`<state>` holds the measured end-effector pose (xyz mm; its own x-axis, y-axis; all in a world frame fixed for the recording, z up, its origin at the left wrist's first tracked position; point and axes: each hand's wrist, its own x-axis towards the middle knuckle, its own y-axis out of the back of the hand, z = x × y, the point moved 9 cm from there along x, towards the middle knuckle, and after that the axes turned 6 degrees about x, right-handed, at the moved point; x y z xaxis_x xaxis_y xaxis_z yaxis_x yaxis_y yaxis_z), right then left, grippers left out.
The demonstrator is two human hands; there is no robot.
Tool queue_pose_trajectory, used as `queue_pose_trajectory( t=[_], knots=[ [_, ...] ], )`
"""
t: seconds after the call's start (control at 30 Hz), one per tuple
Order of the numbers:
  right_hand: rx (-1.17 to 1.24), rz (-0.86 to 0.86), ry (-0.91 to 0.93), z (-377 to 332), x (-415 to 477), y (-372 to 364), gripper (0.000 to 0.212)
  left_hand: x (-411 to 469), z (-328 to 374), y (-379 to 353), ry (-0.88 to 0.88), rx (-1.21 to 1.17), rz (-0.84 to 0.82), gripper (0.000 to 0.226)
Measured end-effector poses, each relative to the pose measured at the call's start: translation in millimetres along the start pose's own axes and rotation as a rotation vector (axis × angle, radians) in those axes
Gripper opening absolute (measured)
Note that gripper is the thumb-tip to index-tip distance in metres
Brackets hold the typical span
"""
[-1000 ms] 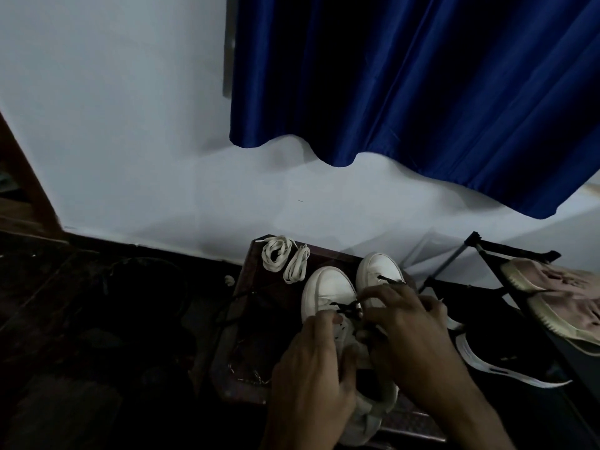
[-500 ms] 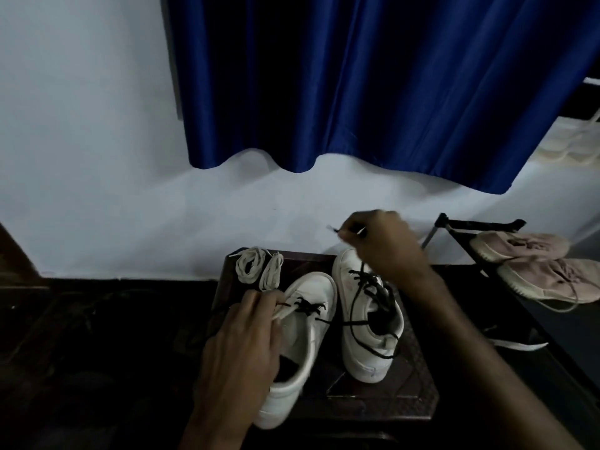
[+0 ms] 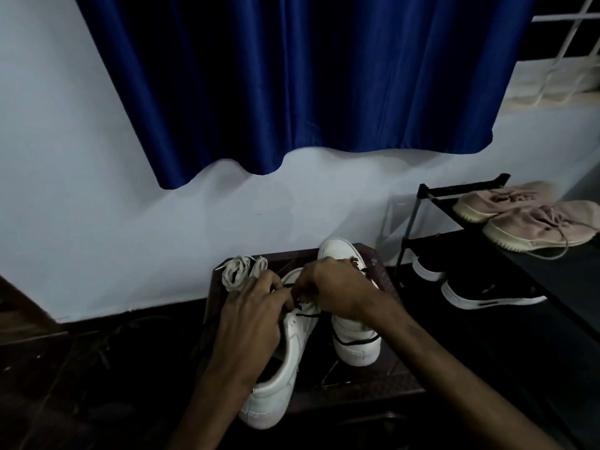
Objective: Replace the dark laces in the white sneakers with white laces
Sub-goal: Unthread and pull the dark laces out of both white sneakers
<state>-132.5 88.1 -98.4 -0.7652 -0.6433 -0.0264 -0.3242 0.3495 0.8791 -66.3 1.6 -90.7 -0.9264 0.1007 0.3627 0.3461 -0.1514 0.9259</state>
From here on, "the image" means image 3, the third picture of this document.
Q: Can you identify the blue curtain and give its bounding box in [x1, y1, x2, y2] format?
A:
[74, 0, 538, 191]

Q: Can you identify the person's right hand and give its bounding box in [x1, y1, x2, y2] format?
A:
[290, 257, 399, 324]

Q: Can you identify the black sneaker white sole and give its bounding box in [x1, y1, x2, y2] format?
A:
[411, 238, 451, 283]
[440, 271, 548, 311]

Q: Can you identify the brown wooden door frame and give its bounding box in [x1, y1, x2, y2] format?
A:
[0, 274, 69, 345]

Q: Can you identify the white window grille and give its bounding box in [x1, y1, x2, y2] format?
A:
[506, 0, 600, 106]

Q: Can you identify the person's right forearm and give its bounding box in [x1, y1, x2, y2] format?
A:
[370, 294, 563, 450]

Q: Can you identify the black shoe rack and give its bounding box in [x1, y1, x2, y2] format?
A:
[393, 172, 600, 450]

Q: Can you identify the dark brown plastic stool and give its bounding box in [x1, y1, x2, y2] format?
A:
[201, 243, 425, 416]

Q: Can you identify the pink sneaker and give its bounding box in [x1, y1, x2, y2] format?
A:
[482, 200, 600, 261]
[452, 181, 556, 224]

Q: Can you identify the person's left hand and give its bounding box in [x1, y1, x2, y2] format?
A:
[206, 270, 301, 385]

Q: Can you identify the black shoelace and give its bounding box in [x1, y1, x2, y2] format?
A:
[281, 281, 322, 319]
[332, 259, 381, 348]

